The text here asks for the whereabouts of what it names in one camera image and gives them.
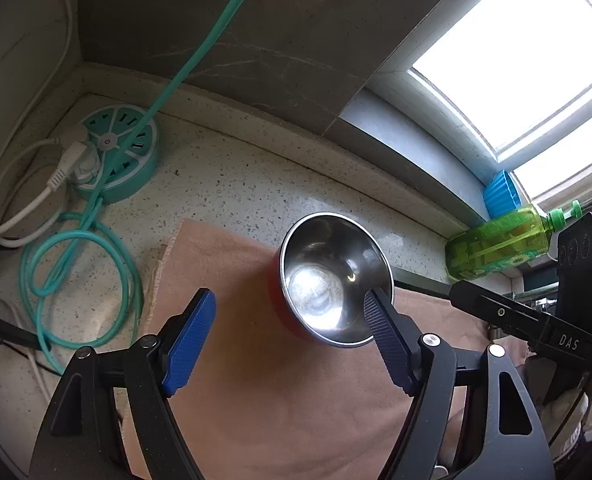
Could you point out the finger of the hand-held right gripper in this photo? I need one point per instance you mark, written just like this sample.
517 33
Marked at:
500 312

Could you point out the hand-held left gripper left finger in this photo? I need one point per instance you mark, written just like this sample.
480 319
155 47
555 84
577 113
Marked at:
191 345

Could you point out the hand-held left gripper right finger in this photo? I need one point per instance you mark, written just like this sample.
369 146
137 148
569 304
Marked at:
388 342

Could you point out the red steel bowl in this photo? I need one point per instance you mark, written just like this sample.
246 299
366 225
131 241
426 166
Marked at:
326 280

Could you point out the person's right hand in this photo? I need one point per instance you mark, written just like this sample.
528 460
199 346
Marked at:
570 420

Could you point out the green dish soap bottle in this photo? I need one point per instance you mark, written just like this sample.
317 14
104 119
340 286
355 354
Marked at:
495 245

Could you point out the peach towel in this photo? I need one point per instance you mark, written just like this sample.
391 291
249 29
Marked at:
276 400

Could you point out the blue ribbed cup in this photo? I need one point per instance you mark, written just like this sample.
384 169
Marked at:
500 195

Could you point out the round teal power strip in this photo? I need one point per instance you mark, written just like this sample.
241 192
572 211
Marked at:
126 125

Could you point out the white window frame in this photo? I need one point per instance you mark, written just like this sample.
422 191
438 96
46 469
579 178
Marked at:
400 100

